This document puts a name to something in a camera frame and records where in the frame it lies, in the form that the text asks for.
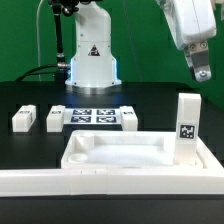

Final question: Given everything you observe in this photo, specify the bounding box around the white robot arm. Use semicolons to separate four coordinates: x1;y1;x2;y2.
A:
65;0;216;94

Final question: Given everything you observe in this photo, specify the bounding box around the white desk top tray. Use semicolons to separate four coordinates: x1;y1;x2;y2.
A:
61;130;223;170

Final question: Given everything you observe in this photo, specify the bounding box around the white L-shaped fence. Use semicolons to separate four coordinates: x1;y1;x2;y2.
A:
0;167;224;197

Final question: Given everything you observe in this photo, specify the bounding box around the black cable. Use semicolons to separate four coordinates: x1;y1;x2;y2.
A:
15;64;59;82

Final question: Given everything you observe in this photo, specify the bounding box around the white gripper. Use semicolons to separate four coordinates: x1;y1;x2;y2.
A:
155;0;216;82

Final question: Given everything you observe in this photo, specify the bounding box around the grey thin cable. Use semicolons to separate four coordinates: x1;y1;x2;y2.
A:
35;0;46;82

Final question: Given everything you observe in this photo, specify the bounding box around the fiducial marker sheet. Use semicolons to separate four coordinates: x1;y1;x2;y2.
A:
64;108;121;125

